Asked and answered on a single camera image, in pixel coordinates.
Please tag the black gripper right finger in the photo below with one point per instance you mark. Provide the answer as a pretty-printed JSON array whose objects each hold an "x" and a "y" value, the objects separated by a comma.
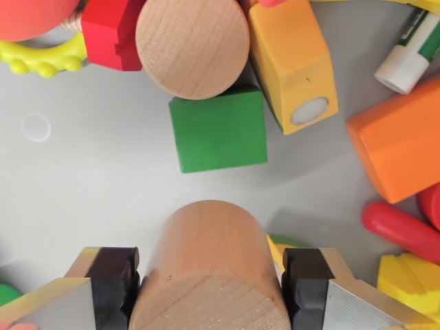
[{"x": 330, "y": 302}]

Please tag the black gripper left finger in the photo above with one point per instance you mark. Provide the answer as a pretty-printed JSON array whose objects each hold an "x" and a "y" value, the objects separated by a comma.
[{"x": 68, "y": 302}]

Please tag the natural wood cylinder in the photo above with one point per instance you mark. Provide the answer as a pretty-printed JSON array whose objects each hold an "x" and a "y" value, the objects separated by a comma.
[
  {"x": 209, "y": 268},
  {"x": 192, "y": 48}
]

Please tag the yellow bus toy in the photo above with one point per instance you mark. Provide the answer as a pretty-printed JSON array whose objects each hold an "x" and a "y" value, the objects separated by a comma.
[{"x": 409, "y": 282}]

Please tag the red wooden disc with hole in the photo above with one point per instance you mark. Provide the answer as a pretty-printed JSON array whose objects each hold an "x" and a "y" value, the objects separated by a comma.
[{"x": 431, "y": 206}]

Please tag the orange wooden block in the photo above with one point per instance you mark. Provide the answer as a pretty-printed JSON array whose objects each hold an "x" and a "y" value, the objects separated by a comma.
[{"x": 398, "y": 141}]

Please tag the green wooden cube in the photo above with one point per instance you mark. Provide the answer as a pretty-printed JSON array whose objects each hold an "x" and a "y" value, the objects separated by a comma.
[{"x": 220, "y": 134}]

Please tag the yellow-orange velcro wooden block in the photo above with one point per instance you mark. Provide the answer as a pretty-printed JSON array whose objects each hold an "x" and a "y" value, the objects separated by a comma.
[{"x": 292, "y": 65}]

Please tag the white green marker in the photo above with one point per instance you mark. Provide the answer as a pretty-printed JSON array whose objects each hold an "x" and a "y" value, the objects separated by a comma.
[{"x": 407, "y": 58}]

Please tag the red wooden nut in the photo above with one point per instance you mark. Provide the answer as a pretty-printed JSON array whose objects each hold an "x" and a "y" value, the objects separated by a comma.
[{"x": 110, "y": 38}]

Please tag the wooden threaded bolt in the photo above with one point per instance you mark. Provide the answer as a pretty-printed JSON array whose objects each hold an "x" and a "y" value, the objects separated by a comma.
[{"x": 73, "y": 22}]

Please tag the orange foam ball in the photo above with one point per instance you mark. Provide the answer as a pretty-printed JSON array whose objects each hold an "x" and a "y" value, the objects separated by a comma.
[{"x": 31, "y": 17}]

